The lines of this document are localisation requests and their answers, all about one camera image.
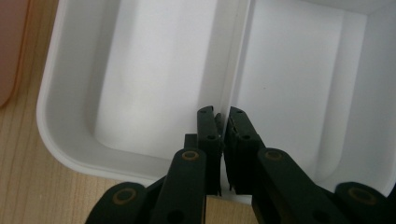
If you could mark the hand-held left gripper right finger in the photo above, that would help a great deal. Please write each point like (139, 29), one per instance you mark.
(241, 137)

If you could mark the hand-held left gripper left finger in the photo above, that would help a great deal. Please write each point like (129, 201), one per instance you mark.
(209, 130)

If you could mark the white divided tray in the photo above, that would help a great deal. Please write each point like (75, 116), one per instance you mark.
(140, 77)

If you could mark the pink storage box with lid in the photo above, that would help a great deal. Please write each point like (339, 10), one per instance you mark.
(9, 46)

